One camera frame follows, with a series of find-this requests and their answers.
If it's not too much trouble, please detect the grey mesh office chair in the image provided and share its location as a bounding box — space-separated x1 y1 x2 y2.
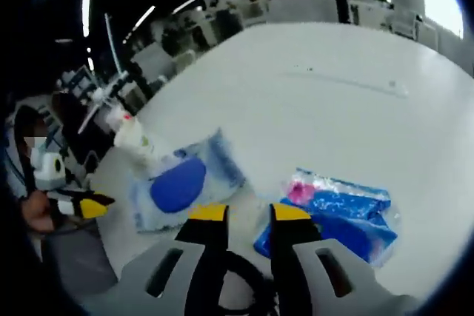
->
44 219 116 289

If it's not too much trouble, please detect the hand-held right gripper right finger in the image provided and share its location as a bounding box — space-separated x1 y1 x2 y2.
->
270 203 419 316

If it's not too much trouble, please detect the person's left hand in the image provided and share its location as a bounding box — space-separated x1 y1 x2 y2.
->
21 192 60 234

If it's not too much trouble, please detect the clear plastic bag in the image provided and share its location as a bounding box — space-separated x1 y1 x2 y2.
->
283 167 393 204

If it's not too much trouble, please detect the white table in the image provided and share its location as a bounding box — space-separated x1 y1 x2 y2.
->
90 21 474 306

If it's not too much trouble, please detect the white office partition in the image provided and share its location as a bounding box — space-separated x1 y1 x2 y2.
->
266 0 340 25

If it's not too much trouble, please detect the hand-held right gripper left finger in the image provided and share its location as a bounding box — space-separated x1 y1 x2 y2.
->
118 203 230 316

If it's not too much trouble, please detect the black cable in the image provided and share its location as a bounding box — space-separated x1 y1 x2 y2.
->
218 249 278 316

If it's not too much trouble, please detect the white paper cup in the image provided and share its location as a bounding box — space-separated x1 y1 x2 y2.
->
113 118 156 160

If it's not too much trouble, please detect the clear bag with blue disc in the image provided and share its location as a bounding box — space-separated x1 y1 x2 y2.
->
127 127 246 235

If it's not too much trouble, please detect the blue packet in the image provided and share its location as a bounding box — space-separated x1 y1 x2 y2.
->
253 189 399 265

